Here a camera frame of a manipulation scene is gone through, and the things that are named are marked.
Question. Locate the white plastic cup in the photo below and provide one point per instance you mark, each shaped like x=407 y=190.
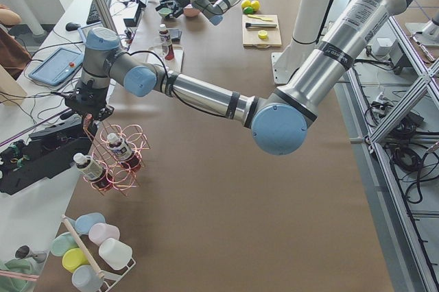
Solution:
x=115 y=253

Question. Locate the grey plastic cup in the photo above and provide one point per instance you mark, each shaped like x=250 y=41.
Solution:
x=85 y=279

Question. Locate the cream rabbit tray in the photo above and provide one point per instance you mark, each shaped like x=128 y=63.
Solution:
x=175 y=64

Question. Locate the steel jigger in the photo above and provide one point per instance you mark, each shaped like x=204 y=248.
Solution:
x=25 y=252

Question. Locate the pink plastic cup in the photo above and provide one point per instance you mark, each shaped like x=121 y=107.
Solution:
x=99 y=232

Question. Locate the green utensil holder cup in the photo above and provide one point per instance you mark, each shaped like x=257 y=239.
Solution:
x=18 y=275

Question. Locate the black computer mouse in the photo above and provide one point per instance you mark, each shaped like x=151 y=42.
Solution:
x=71 y=26

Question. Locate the yellow plastic knife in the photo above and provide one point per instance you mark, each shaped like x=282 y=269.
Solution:
x=259 y=18

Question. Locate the blue plastic cup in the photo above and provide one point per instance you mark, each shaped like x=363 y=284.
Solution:
x=84 y=223

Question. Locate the steel muddler black tip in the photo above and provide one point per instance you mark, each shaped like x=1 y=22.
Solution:
x=249 y=25

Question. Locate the half lemon slice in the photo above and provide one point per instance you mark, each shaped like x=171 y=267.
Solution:
x=263 y=34

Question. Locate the yellow plastic cup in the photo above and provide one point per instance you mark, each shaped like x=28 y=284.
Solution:
x=74 y=258

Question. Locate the tea bottle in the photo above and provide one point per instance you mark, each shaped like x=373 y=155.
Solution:
x=126 y=157
x=167 y=43
x=96 y=174

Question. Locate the pink bowl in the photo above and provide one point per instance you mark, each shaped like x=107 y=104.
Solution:
x=190 y=12

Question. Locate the clear wine glass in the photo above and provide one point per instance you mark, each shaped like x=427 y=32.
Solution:
x=160 y=46

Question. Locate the copper wire bottle basket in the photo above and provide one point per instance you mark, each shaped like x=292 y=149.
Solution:
x=120 y=175

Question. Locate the yellow lemon far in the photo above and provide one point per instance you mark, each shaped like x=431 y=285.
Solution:
x=245 y=4

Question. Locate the bamboo cutting board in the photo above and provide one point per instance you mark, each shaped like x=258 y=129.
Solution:
x=250 y=36

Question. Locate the blue teach pendant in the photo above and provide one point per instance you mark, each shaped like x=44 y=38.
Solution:
x=60 y=65
x=83 y=31

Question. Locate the green bowl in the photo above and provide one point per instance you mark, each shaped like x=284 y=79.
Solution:
x=164 y=12

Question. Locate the green plastic cup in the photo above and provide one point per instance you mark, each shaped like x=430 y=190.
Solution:
x=62 y=244

